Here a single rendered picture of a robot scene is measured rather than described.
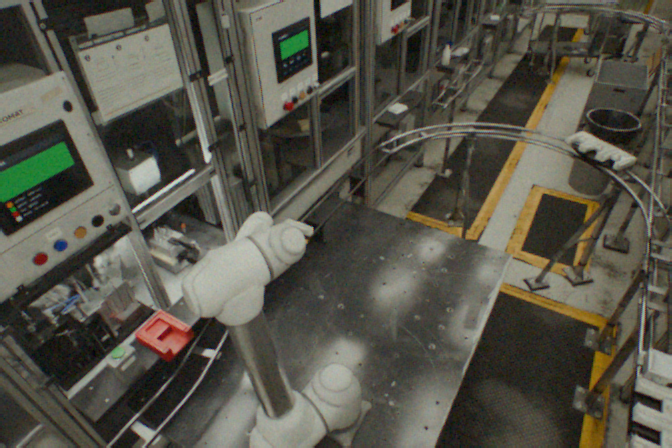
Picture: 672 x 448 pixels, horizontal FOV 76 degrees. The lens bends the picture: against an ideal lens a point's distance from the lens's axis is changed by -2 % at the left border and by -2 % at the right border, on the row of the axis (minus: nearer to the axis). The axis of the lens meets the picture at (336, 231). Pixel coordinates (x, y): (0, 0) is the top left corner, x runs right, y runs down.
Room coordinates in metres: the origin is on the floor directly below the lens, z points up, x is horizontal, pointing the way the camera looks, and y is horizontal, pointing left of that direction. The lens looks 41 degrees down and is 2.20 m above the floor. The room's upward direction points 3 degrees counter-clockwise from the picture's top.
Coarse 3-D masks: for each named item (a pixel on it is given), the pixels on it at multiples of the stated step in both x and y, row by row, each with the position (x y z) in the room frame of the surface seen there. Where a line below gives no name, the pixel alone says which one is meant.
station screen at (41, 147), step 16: (48, 144) 0.95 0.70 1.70; (64, 144) 0.98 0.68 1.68; (16, 160) 0.88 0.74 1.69; (64, 176) 0.95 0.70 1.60; (80, 176) 0.98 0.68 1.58; (32, 192) 0.88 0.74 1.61; (48, 192) 0.91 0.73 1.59; (64, 192) 0.93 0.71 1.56; (16, 208) 0.84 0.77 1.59; (32, 208) 0.86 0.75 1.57; (16, 224) 0.82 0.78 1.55
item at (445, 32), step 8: (448, 0) 3.63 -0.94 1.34; (464, 0) 4.57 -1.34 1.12; (480, 0) 4.45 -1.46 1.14; (448, 8) 3.66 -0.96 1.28; (464, 8) 4.56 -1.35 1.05; (440, 16) 3.51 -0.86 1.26; (448, 16) 3.68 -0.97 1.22; (464, 16) 4.56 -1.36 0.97; (472, 16) 4.28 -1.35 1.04; (440, 24) 3.53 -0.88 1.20; (448, 24) 3.70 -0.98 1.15; (472, 24) 4.32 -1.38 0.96; (440, 32) 3.55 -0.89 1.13; (448, 32) 3.72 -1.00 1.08; (440, 40) 3.57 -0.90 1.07; (440, 48) 3.59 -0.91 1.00; (440, 56) 3.61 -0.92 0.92
